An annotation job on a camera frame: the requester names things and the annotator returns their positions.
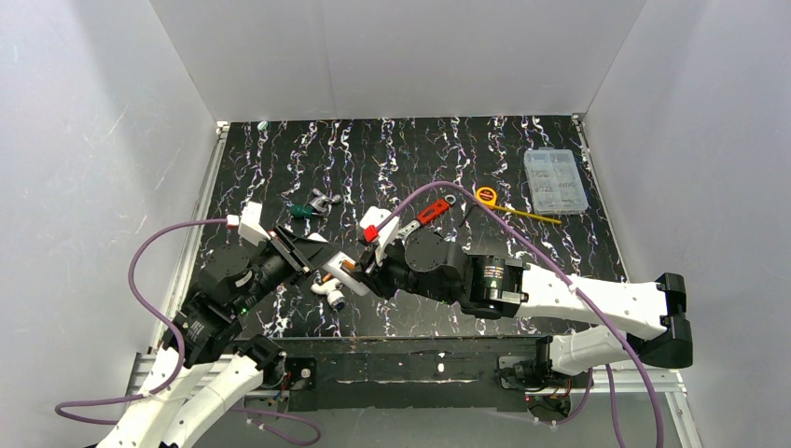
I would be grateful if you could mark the white plastic valve fitting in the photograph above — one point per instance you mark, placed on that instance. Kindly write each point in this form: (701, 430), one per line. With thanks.
(331, 291)

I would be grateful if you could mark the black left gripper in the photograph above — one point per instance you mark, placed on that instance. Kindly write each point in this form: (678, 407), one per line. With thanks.
(292, 252)

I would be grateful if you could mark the red handled ratchet wrench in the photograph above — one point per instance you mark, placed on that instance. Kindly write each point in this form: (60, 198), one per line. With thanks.
(429, 214)

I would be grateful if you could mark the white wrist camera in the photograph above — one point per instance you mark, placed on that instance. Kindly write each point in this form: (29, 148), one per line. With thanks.
(247, 224)
(379, 228)

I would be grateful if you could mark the green handled screwdriver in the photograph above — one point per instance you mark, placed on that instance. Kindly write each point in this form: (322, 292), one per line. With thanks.
(302, 211)

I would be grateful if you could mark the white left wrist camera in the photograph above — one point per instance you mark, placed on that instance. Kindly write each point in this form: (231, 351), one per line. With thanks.
(247, 224)

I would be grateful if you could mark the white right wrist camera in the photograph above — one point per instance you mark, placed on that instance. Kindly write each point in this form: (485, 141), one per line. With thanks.
(379, 228)

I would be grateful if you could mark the clear plastic screw box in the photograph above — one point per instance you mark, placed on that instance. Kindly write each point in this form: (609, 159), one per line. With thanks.
(554, 182)

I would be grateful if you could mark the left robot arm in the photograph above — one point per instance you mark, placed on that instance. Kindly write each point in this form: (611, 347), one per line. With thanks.
(170, 413)

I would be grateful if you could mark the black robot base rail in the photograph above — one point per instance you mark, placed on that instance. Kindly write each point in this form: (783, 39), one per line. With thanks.
(419, 373)

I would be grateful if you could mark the yellow tape measure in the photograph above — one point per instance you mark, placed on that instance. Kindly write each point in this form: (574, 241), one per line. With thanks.
(487, 196)

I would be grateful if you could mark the black cable tie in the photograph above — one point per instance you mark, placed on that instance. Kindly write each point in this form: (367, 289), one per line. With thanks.
(469, 211)

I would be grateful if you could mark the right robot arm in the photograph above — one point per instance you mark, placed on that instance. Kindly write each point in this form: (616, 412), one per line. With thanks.
(648, 320)

